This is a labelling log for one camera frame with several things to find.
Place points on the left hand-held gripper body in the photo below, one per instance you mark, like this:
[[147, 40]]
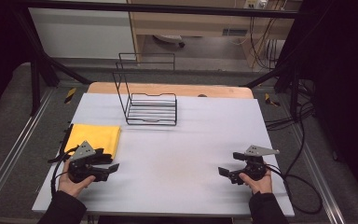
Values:
[[81, 169]]

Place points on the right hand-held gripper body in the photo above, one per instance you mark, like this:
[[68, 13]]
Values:
[[254, 168]]

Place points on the yellow cloth with black trim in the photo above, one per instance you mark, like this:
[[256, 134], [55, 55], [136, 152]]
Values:
[[96, 137]]

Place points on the person's right hand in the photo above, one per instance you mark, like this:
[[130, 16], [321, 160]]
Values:
[[259, 185]]

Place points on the person's left hand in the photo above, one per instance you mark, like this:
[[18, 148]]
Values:
[[71, 185]]

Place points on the white table mat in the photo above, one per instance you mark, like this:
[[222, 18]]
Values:
[[174, 155]]

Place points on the wooden table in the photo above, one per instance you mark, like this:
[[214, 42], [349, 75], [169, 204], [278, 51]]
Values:
[[199, 90]]

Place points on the white cabinet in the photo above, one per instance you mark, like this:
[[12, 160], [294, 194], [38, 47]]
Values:
[[80, 34]]

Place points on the white chair base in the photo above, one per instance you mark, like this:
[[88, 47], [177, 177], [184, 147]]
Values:
[[169, 39]]

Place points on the light wooden desk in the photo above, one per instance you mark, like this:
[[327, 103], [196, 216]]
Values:
[[195, 25]]

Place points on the white power strip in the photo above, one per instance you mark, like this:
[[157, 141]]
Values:
[[255, 3]]

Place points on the aluminium rail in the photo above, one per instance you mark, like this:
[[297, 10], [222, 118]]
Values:
[[15, 146], [320, 174]]

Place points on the black metal frame leg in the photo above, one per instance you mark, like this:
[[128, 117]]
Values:
[[293, 81], [34, 77]]

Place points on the black metal frame bar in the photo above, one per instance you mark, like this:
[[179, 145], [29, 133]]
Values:
[[155, 8]]

